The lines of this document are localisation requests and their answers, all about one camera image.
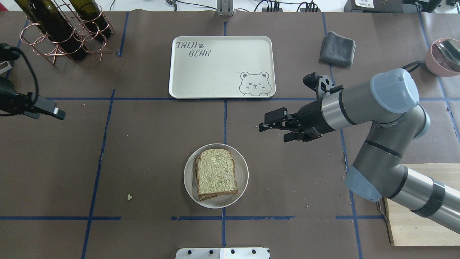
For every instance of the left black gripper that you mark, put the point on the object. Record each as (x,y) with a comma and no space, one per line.
(18,101)

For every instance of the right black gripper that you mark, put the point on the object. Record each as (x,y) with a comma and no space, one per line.
(311,119)

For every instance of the white round plate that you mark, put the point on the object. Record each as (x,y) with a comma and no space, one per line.
(216,175)

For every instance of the bread slice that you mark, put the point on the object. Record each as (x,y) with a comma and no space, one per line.
(216,172)
(201,180)

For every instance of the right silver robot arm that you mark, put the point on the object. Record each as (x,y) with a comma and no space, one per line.
(389,100)

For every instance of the cream serving tray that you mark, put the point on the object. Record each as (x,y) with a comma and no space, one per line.
(222,67)

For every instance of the grey folded cloth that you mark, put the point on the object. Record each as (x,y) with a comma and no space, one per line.
(338,50)

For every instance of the dark wine bottle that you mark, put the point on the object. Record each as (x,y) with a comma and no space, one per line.
(52,22)
(96,22)

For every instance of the black computer box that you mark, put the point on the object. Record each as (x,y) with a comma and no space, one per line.
(390,6)

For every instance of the pink bowl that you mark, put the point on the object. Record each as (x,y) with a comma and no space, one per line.
(442,58)

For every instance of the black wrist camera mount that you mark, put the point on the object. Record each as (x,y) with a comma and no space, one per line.
(321,84)

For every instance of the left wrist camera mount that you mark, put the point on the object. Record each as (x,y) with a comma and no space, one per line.
(8,54)

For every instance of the copper wire bottle rack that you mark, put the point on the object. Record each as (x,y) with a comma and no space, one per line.
(33,36)

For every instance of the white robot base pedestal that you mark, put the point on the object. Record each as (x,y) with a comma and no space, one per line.
(224,253)

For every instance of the aluminium frame post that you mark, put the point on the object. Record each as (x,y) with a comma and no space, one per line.
(224,8)

